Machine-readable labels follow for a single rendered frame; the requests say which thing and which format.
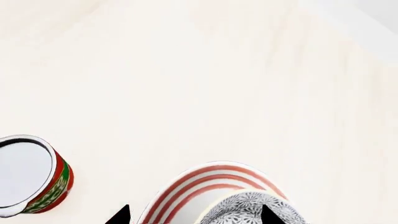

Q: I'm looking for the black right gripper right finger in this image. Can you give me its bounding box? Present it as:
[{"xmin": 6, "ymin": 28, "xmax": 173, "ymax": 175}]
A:
[{"xmin": 261, "ymin": 203, "xmax": 289, "ymax": 224}]

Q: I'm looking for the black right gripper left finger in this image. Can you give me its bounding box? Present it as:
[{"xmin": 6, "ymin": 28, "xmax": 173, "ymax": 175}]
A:
[{"xmin": 104, "ymin": 203, "xmax": 131, "ymax": 224}]

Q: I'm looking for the black white patterned bowl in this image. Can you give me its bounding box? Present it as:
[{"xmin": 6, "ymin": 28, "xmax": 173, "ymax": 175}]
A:
[{"xmin": 193, "ymin": 190, "xmax": 311, "ymax": 224}]

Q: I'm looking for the white plate with red stripes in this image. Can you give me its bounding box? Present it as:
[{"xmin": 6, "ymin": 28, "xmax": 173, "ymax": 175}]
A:
[{"xmin": 136, "ymin": 161, "xmax": 289, "ymax": 224}]

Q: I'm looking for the red and green food can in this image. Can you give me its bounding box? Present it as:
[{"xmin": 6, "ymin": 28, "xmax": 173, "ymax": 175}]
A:
[{"xmin": 0, "ymin": 134, "xmax": 75, "ymax": 218}]

